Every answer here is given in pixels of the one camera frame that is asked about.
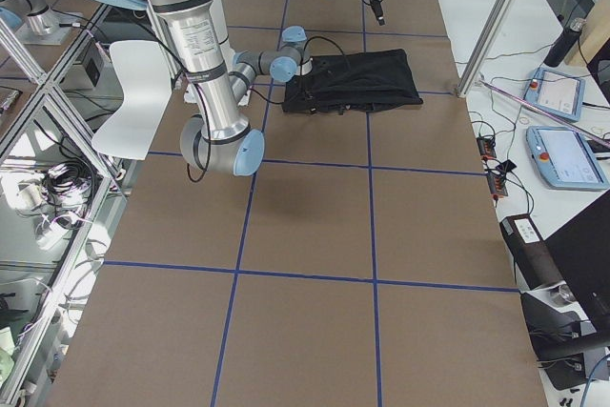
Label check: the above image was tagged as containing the black graphic t-shirt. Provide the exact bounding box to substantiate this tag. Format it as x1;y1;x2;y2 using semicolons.
281;49;423;113

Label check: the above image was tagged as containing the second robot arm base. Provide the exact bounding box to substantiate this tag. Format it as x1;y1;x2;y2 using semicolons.
1;0;59;36

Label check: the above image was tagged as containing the orange terminal block strip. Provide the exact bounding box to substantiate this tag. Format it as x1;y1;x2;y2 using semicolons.
476;136;508;202

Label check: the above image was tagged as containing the black water bottle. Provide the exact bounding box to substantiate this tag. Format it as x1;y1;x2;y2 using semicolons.
543;17;586;68

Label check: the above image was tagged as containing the far teach pendant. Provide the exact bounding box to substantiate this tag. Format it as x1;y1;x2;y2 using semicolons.
524;68;585;122

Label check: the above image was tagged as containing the teach pendant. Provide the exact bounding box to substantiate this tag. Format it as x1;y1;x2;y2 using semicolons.
524;68;585;122
525;126;609;191

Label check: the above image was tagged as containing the near teach pendant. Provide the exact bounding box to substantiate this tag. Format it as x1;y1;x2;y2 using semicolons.
525;126;609;191

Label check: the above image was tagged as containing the dark brown box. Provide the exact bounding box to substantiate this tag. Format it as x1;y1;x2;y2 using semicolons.
499;214;563;289

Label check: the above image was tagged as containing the black monitor stand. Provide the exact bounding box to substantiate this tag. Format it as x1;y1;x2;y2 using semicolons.
519;218;610;392

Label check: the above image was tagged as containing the aluminium frame post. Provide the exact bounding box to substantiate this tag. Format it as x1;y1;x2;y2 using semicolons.
457;0;515;98

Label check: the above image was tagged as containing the aluminium frame left rail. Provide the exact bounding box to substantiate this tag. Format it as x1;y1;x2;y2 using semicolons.
1;6;125;406

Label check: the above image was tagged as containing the bundle of loose cables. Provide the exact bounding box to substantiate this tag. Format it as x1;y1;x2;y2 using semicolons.
18;158;104;251

